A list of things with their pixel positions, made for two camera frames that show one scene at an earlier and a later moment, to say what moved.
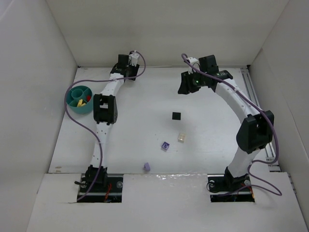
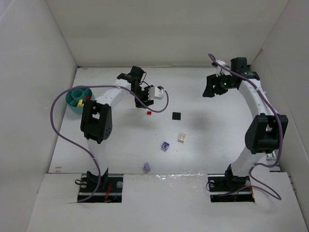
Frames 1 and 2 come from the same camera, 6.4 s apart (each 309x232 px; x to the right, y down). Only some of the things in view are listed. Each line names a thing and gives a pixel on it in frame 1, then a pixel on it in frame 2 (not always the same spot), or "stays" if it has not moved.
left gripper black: x=133 y=71 -> x=142 y=97
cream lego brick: x=181 y=137 stays
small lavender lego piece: x=147 y=166 stays
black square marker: x=176 y=116 stays
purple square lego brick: x=164 y=146 stays
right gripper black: x=185 y=82 -> x=216 y=84
